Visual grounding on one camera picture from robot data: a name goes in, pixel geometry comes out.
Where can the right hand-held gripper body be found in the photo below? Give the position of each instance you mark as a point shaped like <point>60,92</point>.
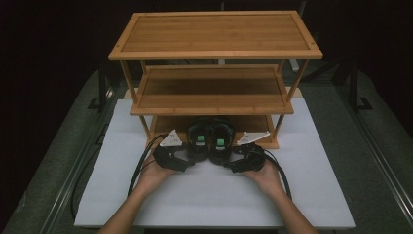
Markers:
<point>251,159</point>

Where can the person's left hand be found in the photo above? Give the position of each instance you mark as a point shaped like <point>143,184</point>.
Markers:
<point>152,178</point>

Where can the black metal stand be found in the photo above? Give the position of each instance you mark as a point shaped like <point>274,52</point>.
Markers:
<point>102,87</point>
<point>354,87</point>

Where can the person's right hand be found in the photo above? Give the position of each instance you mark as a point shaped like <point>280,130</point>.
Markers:
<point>268,180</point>

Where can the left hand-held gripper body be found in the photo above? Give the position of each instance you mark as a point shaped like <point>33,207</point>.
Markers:
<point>168,159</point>

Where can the wooden three-tier shelf rack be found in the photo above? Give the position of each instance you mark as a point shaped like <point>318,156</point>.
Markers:
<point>214,32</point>

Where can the aluminium frame rail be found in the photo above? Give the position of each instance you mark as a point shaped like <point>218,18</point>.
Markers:
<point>380,156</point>
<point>65,195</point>

